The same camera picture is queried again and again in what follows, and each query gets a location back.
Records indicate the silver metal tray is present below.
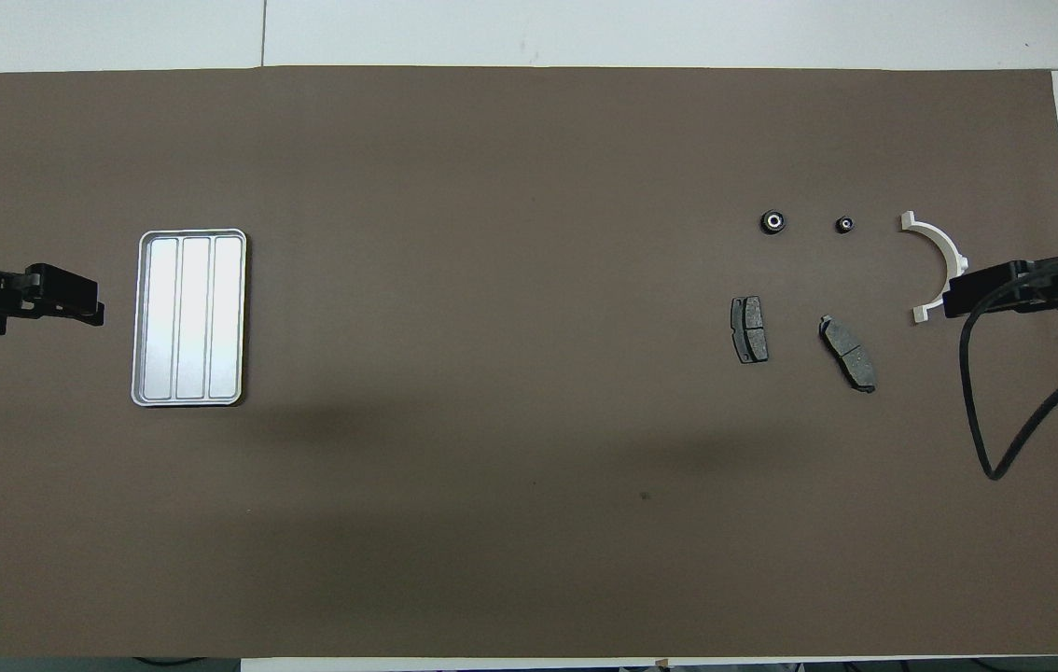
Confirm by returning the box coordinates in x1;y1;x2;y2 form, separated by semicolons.
131;229;248;408

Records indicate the brown table mat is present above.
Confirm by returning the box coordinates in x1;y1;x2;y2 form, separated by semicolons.
0;65;1058;659

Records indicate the dark curved brake pad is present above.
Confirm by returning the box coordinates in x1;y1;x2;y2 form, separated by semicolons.
818;315;877;394

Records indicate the white curved plastic bracket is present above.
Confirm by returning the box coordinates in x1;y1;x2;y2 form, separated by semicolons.
899;211;970;325

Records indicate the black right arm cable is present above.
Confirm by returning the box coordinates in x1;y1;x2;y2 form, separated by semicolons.
958;250;1058;482

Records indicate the dark rectangular brake pad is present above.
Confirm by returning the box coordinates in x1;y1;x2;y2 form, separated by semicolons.
731;296;770;364

